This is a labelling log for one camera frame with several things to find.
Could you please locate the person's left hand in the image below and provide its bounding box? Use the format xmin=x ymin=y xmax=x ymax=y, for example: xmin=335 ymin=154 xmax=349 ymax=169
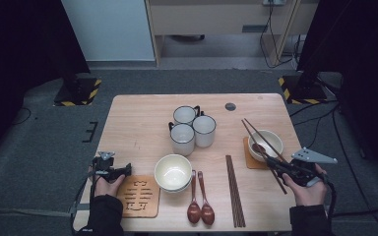
xmin=91 ymin=173 xmax=126 ymax=199

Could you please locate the wooden cut-out coaster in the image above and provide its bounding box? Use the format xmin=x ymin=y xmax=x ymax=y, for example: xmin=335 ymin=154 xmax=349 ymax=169
xmin=116 ymin=174 xmax=161 ymax=219
xmin=242 ymin=136 xmax=271 ymax=170

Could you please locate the black hanging cable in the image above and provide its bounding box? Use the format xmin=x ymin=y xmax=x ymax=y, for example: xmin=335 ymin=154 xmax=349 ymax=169
xmin=259 ymin=0 xmax=293 ymax=69

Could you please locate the cream ceramic bowl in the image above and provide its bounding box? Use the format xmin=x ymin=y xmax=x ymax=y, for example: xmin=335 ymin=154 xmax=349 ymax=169
xmin=247 ymin=129 xmax=284 ymax=163
xmin=158 ymin=182 xmax=192 ymax=195
xmin=154 ymin=153 xmax=193 ymax=191

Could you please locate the black stand base striped edge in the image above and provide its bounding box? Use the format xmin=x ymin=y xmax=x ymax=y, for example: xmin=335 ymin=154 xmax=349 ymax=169
xmin=52 ymin=73 xmax=102 ymax=107
xmin=278 ymin=70 xmax=329 ymax=106

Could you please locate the black floor cable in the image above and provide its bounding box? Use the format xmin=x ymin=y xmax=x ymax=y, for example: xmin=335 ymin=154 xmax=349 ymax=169
xmin=289 ymin=99 xmax=339 ymax=118
xmin=332 ymin=104 xmax=378 ymax=236
xmin=328 ymin=205 xmax=378 ymax=219
xmin=13 ymin=107 xmax=32 ymax=126

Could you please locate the row of brown chopsticks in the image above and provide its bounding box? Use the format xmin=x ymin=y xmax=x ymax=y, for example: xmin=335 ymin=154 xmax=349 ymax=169
xmin=225 ymin=154 xmax=246 ymax=229

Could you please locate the black curtain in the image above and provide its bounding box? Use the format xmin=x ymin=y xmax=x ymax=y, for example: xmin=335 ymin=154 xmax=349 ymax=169
xmin=296 ymin=0 xmax=378 ymax=188
xmin=0 ymin=0 xmax=91 ymax=165

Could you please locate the brown wooden spoon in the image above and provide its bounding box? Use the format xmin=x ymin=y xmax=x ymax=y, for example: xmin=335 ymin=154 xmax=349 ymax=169
xmin=186 ymin=169 xmax=202 ymax=225
xmin=196 ymin=170 xmax=216 ymax=226
xmin=251 ymin=142 xmax=268 ymax=155

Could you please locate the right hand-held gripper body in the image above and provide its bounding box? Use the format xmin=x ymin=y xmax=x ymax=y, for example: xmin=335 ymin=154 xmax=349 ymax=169
xmin=275 ymin=147 xmax=339 ymax=189

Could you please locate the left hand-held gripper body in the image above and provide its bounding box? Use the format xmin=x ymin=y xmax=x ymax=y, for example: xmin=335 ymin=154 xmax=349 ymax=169
xmin=94 ymin=150 xmax=121 ymax=182

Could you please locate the hand-held gripper cable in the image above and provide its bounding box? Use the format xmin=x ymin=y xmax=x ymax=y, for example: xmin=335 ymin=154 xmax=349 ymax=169
xmin=69 ymin=161 xmax=100 ymax=235
xmin=321 ymin=173 xmax=338 ymax=227

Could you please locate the light wooden cabinet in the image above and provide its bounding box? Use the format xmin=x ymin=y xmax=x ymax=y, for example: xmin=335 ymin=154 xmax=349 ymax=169
xmin=144 ymin=0 xmax=319 ymax=67

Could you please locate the grey floor tape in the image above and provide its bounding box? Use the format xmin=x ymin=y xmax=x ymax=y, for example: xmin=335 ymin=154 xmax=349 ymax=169
xmin=68 ymin=203 xmax=93 ymax=214

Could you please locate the white enamel mug black rim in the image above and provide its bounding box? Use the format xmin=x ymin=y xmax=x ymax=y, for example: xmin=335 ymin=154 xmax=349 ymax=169
xmin=167 ymin=121 xmax=196 ymax=156
xmin=172 ymin=105 xmax=201 ymax=126
xmin=192 ymin=110 xmax=218 ymax=148

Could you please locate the person's right hand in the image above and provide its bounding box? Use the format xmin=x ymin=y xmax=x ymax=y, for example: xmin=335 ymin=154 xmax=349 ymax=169
xmin=281 ymin=162 xmax=328 ymax=207

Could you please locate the right hand-held gripper cable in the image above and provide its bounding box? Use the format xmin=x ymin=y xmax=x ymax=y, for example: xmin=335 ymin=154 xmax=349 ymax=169
xmin=321 ymin=173 xmax=338 ymax=227

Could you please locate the white panel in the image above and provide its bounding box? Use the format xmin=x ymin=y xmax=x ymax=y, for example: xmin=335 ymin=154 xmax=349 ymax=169
xmin=60 ymin=0 xmax=156 ymax=62

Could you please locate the left hand-held gripper cable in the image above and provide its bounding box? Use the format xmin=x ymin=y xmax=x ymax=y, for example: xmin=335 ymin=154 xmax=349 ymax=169
xmin=69 ymin=161 xmax=100 ymax=235

